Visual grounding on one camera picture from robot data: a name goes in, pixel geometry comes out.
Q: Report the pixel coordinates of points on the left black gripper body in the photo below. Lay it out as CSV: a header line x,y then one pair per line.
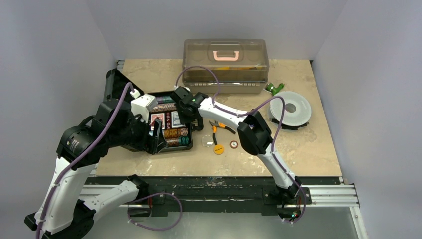
x,y
136,132

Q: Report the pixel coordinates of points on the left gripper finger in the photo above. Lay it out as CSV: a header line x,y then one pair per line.
x,y
157,130
158,144

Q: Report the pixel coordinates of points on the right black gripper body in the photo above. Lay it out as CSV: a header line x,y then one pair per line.
x,y
184,107

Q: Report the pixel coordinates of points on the clear acrylic dealer button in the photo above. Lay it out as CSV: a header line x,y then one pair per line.
x,y
207,141

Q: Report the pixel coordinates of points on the blue playing card deck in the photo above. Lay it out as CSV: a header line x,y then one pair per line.
x,y
175,120

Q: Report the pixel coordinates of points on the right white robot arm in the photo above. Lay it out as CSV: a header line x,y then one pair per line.
x,y
254,134

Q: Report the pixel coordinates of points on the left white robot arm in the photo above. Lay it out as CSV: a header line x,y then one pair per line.
x,y
63,215

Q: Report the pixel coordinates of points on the red playing card deck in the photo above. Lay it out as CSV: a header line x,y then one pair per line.
x,y
158,116

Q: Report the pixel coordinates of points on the red die in case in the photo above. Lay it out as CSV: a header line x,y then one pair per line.
x,y
168,120

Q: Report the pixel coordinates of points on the black poker chip case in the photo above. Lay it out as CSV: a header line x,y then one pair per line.
x,y
114,84

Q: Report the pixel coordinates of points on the bottom chip row brown green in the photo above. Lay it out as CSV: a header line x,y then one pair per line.
x,y
178,141

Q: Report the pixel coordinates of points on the top chip row purple green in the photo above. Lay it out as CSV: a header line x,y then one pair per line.
x,y
164,99

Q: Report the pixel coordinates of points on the orange big blind button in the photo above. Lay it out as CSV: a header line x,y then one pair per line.
x,y
218,149

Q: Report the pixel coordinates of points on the red poker chip left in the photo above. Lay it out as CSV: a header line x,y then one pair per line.
x,y
234,144

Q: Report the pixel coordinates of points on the translucent brown storage box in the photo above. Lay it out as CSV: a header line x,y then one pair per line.
x,y
227,66

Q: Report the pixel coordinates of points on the green toy figure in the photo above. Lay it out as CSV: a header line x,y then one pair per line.
x,y
274,89

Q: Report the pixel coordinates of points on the white filament spool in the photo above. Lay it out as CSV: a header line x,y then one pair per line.
x,y
297,110

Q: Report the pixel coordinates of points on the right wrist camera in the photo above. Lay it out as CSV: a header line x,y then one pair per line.
x,y
182,89

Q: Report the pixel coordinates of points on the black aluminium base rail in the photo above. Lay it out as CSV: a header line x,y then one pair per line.
x,y
240,195

